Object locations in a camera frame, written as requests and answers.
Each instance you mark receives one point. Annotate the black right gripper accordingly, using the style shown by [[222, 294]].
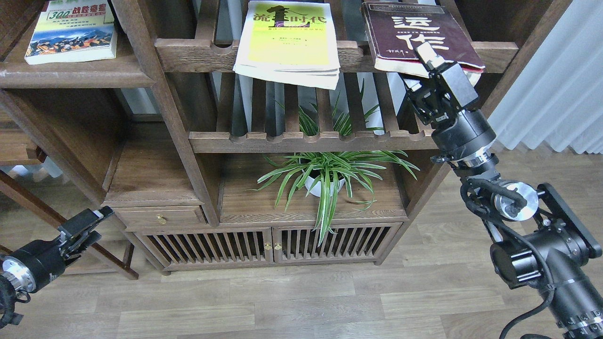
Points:
[[443, 101]]

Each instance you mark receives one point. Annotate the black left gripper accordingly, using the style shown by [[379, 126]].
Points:
[[33, 266]]

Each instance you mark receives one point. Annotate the dark maroon cover book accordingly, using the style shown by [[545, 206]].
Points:
[[395, 29]]

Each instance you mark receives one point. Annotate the colourful mountain cover book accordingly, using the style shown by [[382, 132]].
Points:
[[73, 31]]

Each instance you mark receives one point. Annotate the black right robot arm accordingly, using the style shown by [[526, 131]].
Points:
[[537, 240]]

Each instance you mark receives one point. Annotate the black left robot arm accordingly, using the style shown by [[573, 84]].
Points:
[[9, 297]]

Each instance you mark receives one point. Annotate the dark wooden bookshelf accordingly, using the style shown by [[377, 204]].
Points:
[[154, 131]]

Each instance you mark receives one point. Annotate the white pleated curtain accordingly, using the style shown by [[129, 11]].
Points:
[[558, 97]]

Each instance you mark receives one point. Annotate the green spider plant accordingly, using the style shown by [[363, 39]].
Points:
[[354, 166]]

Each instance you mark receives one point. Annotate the white plant pot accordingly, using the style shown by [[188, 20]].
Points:
[[314, 185]]

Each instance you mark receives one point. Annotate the yellow green cover book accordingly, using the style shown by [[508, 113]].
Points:
[[289, 42]]

